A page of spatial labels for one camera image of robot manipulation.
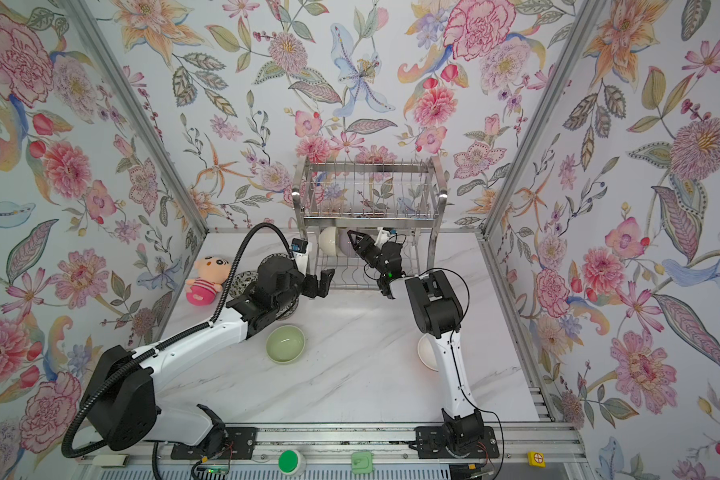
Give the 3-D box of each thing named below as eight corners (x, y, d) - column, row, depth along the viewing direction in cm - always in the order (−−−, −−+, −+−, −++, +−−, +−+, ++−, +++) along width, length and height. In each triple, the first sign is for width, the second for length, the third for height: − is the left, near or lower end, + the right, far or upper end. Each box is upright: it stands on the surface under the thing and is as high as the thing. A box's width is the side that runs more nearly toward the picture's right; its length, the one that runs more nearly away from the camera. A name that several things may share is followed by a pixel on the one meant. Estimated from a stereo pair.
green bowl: (266, 367, 88) (261, 359, 83) (273, 333, 95) (269, 324, 90) (302, 367, 88) (299, 359, 83) (306, 333, 95) (303, 324, 90)
